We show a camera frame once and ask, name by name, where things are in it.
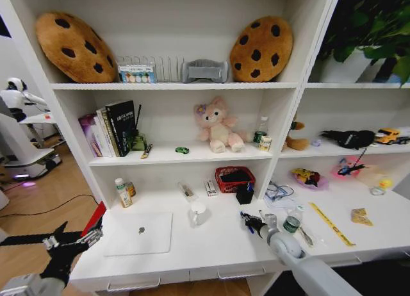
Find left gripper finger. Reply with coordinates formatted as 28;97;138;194
42;221;69;249
79;227;104;247

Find black pen holder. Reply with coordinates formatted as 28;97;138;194
235;184;256;205

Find bagged safety glasses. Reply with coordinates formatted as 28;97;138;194
264;181;295;210

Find water bottle green label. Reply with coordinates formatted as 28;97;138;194
283;205;305;234

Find red mesh basket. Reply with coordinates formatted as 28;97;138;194
215;166;256;194

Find black item in basket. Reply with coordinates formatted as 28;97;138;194
220;172;248;184

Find silver laptop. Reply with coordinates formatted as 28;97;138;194
103;211;174;258

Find white mug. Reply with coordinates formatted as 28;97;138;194
188;201;209;228

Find clear packet with metal tool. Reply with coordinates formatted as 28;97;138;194
297;224;325;248

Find white bottle green label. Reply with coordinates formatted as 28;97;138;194
114;177;129;197

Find purple and yellow snack bag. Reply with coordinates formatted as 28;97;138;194
290;167;330;191

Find yellow measuring strip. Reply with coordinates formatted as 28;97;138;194
308;202;357;247

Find small cream carton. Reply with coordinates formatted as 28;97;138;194
258;135;273;152

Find brown plush toy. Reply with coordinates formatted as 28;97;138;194
283;120;310;151

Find clear bottle white cap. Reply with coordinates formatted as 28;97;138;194
256;115;270;140

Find pink plush cat toy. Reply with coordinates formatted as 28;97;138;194
193;96;252;154

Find pink toy with blue helicopter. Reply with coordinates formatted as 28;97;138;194
331;154;366;181

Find yellow snack packet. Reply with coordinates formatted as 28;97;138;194
350;208;374;227

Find purple book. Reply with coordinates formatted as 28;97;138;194
78;113;104;158

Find white humanoid robot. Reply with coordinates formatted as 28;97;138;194
0;77;63;182

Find white book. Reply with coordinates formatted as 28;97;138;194
95;108;117;158

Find small green pouch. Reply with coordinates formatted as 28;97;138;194
130;133;149;152

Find black book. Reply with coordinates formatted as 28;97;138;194
105;100;136;158

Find thin black rod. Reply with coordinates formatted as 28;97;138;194
135;104;143;137

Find white shelving desk unit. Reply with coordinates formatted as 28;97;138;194
0;0;410;293

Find yellow toy truck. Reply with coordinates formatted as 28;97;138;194
374;127;402;145

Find small cookie-shaped plush cushion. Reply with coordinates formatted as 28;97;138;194
229;15;294;83

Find box of coloured eggs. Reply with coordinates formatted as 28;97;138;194
117;63;158;84

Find white plant pot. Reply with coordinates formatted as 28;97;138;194
320;47;395;84

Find large cookie-shaped plush cushion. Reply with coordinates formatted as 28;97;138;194
35;11;118;84

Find green leafy plant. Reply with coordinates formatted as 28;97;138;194
318;0;410;87

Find black floor cable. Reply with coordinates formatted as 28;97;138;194
0;193;101;218

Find white drawer handle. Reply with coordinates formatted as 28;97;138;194
106;276;161;292
217;266;267;281
323;255;363;268

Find black beaded strap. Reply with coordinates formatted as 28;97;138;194
354;146;368;166

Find metal wire divider rack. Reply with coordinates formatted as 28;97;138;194
116;54;185;84

